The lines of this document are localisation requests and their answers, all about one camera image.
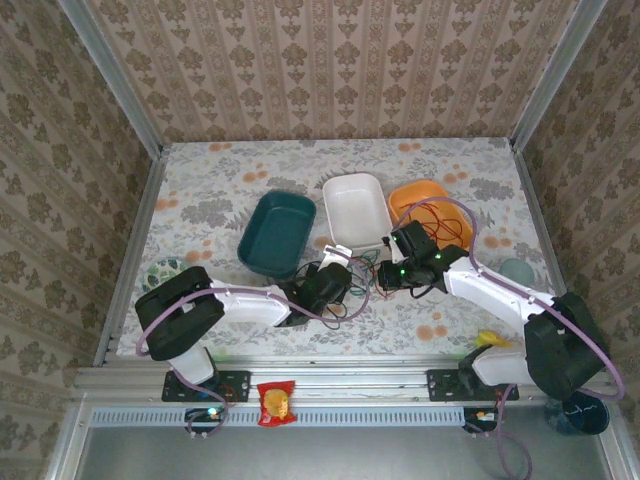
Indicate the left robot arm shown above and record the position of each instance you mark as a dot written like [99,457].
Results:
[175,310]

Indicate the dark green plastic bin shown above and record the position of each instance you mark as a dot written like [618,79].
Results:
[275,235]

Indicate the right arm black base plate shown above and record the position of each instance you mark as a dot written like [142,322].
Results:
[442,385]

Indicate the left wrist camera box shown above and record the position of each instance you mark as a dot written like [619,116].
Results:
[334,255]

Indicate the orange plastic bin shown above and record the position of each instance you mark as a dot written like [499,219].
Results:
[450,220]

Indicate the aluminium table side rail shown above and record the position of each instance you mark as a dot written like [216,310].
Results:
[537,210]
[145,210]

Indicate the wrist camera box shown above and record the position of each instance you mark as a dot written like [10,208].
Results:
[392,252]
[334,255]

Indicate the yellow toy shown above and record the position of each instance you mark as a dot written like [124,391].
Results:
[490,340]

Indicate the red snack packet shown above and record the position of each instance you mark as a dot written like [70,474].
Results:
[275,402]

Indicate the aluminium frame post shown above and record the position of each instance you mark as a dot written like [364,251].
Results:
[110,75]
[555,75]

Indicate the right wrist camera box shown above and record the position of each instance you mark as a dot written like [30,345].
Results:
[392,252]

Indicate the white plastic bin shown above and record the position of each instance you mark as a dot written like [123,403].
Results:
[355,210]

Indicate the black mug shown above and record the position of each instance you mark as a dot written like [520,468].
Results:
[587,420]

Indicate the aluminium mounting rail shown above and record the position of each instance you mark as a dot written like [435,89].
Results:
[350,372]

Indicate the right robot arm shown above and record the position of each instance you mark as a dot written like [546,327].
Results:
[560,350]

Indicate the small controller board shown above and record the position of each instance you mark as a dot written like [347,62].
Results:
[200,416]
[480,417]

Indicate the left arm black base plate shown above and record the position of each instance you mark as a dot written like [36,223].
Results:
[235,386]

